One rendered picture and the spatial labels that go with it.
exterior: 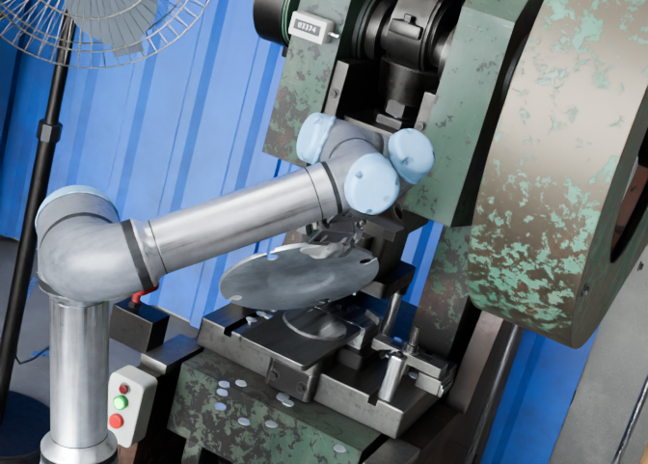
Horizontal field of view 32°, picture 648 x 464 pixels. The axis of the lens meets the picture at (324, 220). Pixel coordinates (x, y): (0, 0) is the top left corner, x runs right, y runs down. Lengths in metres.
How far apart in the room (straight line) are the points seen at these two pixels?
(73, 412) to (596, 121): 0.86
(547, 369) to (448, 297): 1.06
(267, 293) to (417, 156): 0.54
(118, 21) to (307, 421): 1.01
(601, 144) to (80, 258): 0.72
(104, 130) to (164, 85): 0.29
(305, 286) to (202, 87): 1.63
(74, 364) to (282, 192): 0.42
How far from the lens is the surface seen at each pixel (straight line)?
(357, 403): 2.13
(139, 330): 2.19
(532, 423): 3.44
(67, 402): 1.72
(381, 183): 1.49
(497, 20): 1.93
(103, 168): 3.90
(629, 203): 2.27
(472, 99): 1.95
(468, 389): 2.43
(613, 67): 1.62
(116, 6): 2.57
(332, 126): 1.61
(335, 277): 2.05
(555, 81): 1.62
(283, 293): 2.09
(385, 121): 2.10
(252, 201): 1.49
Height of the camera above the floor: 1.64
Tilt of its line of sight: 18 degrees down
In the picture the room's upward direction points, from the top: 16 degrees clockwise
